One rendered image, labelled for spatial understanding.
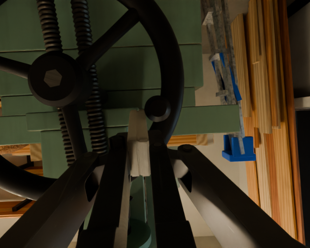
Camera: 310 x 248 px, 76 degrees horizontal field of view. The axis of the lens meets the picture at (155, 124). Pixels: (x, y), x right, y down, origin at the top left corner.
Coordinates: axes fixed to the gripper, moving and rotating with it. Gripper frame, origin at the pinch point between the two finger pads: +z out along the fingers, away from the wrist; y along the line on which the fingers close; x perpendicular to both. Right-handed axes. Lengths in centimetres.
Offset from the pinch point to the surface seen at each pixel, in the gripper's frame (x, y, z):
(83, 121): -3.6, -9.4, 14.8
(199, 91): -61, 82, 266
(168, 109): 2.0, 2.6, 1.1
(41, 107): -3.6, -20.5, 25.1
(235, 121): -8.6, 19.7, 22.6
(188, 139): -18.9, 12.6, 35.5
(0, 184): -6.5, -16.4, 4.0
